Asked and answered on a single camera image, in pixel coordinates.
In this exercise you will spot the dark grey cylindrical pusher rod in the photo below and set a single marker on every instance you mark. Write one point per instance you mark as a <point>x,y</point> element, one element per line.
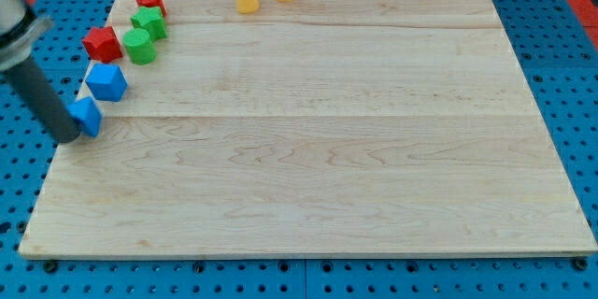
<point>28,80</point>

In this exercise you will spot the blue cube block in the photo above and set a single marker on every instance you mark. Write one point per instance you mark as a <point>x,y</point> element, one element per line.
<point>106,82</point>

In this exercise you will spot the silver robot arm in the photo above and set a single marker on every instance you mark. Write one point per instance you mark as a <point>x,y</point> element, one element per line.
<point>20,29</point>

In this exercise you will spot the blue triangular block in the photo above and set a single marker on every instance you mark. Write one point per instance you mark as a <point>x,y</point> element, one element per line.
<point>87,115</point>

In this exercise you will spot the red star block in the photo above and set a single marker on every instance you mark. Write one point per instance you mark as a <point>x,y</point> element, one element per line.
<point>102,44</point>

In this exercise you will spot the green cylinder block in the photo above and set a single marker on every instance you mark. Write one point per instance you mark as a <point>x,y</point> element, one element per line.
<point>139,46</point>

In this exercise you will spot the green star block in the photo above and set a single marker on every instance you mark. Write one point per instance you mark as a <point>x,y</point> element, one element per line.
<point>152,20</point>

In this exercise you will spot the light wooden board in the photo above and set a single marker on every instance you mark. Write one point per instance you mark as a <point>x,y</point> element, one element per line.
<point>316,129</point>

